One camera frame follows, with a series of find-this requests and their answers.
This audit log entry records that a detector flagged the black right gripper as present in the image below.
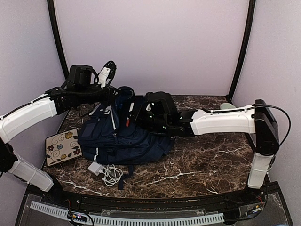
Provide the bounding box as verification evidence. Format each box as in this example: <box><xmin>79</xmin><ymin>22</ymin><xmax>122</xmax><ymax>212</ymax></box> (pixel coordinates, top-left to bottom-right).
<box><xmin>127</xmin><ymin>104</ymin><xmax>169</xmax><ymax>131</ymax></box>

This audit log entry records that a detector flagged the white pen red cap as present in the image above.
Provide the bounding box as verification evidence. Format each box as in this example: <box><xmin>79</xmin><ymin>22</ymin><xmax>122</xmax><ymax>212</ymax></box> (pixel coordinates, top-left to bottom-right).
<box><xmin>126</xmin><ymin>102</ymin><xmax>134</xmax><ymax>127</ymax></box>

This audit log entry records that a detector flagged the navy blue student backpack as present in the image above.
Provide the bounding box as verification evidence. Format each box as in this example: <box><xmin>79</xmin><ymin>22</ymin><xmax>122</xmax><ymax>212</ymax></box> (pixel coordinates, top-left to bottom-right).
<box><xmin>78</xmin><ymin>86</ymin><xmax>175</xmax><ymax>179</ymax></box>

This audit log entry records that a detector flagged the white charger with cable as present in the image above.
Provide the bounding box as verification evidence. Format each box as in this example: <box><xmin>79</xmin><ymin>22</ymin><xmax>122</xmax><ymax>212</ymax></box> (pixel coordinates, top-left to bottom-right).
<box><xmin>88</xmin><ymin>162</ymin><xmax>123</xmax><ymax>186</ymax></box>

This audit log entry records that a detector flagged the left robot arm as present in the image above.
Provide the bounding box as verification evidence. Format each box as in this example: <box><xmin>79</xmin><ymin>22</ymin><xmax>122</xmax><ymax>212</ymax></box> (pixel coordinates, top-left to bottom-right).
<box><xmin>0</xmin><ymin>61</ymin><xmax>118</xmax><ymax>205</ymax></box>

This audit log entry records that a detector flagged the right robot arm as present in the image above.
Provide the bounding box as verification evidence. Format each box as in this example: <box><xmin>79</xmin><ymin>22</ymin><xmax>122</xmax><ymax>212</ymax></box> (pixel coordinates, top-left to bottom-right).
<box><xmin>129</xmin><ymin>91</ymin><xmax>288</xmax><ymax>204</ymax></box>

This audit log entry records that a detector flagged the green ceramic bowl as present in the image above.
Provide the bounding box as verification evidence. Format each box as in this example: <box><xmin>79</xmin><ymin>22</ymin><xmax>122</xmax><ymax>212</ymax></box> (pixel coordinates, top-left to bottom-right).
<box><xmin>220</xmin><ymin>103</ymin><xmax>236</xmax><ymax>110</ymax></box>

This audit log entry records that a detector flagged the small circuit board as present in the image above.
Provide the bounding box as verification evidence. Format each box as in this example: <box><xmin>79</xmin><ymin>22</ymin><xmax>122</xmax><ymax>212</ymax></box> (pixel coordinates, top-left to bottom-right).
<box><xmin>67</xmin><ymin>211</ymin><xmax>89</xmax><ymax>223</ymax></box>

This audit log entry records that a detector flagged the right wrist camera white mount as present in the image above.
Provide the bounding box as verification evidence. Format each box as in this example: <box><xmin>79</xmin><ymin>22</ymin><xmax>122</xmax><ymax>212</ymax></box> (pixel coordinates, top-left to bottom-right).
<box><xmin>144</xmin><ymin>103</ymin><xmax>152</xmax><ymax>112</ymax></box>

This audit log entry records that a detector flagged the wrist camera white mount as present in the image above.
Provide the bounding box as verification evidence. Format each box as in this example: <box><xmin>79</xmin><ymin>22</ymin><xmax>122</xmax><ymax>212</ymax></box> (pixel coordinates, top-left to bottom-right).
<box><xmin>94</xmin><ymin>61</ymin><xmax>117</xmax><ymax>88</ymax></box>
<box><xmin>144</xmin><ymin>103</ymin><xmax>152</xmax><ymax>112</ymax></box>

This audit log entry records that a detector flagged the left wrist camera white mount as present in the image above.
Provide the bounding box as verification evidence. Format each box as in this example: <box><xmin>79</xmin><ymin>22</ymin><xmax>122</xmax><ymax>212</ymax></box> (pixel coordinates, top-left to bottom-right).
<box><xmin>94</xmin><ymin>61</ymin><xmax>117</xmax><ymax>88</ymax></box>

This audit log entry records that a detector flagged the black front rail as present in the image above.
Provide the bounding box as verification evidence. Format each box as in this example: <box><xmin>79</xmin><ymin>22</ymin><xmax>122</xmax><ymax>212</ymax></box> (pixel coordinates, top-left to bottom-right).
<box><xmin>25</xmin><ymin>183</ymin><xmax>280</xmax><ymax>214</ymax></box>

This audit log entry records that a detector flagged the white slotted cable duct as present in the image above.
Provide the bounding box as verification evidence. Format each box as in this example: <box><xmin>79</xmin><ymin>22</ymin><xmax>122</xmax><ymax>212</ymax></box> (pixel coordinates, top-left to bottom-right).
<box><xmin>30</xmin><ymin>201</ymin><xmax>224</xmax><ymax>226</ymax></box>

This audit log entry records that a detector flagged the black frame post left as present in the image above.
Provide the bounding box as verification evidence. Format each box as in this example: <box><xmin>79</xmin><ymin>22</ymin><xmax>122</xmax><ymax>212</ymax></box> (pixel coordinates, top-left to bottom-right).
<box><xmin>47</xmin><ymin>0</ymin><xmax>69</xmax><ymax>79</ymax></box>

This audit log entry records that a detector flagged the black frame post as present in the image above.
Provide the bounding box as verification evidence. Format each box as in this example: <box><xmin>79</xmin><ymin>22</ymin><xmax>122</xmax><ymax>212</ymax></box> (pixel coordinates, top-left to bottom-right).
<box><xmin>47</xmin><ymin>0</ymin><xmax>69</xmax><ymax>79</ymax></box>
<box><xmin>226</xmin><ymin>0</ymin><xmax>256</xmax><ymax>103</ymax></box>

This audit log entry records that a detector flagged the black frame post right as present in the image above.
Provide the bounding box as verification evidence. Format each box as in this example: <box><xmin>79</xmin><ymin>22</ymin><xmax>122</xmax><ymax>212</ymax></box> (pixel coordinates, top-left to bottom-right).
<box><xmin>226</xmin><ymin>0</ymin><xmax>256</xmax><ymax>103</ymax></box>

